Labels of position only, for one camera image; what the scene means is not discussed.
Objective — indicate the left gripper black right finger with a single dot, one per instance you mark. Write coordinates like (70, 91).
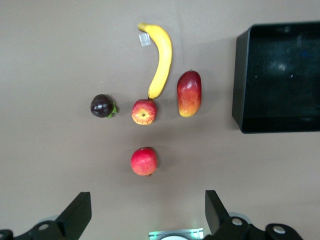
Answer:
(215, 215)

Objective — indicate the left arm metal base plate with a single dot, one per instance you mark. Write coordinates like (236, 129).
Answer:
(155, 235)

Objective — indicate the yellow banana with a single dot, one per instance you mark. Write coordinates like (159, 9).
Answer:
(162, 55)

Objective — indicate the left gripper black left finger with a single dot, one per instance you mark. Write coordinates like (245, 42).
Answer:
(76, 215)

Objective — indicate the red yellow apple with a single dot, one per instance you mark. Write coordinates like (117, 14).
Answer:
(144, 112)

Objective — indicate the dark purple eggplant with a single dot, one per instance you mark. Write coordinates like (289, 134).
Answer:
(100, 106)

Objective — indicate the black rectangular plastic box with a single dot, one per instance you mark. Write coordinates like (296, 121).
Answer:
(275, 75)

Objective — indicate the brown table cover sheet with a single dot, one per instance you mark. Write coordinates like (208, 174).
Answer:
(50, 50)

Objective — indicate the red pomegranate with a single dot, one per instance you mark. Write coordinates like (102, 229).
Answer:
(144, 162)

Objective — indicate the red mango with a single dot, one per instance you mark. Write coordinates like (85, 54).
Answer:
(189, 95)

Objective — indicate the small clear tape piece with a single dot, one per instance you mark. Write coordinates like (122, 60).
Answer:
(145, 40)

